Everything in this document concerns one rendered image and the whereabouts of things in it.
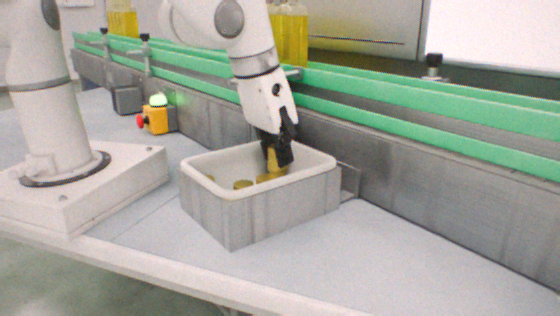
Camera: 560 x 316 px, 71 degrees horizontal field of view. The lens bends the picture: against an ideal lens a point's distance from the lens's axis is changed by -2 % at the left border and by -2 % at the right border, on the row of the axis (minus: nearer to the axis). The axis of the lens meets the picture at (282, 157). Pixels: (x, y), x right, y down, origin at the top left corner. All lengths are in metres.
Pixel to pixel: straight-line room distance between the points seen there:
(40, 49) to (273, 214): 0.44
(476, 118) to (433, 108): 0.07
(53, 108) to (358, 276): 0.54
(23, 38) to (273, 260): 0.50
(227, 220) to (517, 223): 0.38
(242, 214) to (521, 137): 0.38
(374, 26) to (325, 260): 0.53
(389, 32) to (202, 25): 0.49
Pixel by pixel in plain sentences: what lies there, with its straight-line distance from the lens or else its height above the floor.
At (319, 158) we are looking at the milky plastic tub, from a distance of 0.69.
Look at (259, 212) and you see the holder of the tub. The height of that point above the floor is 0.80.
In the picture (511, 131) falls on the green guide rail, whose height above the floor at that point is 0.93.
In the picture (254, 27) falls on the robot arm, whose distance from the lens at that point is 0.59.
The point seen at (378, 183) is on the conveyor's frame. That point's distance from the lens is 0.70.
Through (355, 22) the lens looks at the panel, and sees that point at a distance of 0.95.
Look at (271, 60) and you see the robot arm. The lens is 0.59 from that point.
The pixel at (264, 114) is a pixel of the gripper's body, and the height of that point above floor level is 0.92.
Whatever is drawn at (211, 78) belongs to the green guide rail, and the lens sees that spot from 0.96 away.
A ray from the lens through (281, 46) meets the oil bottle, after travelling 0.90.
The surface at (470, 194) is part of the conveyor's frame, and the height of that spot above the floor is 0.84.
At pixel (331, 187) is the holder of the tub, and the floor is 0.80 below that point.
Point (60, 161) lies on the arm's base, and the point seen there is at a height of 0.84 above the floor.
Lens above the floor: 1.08
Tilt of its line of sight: 21 degrees down
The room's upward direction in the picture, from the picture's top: straight up
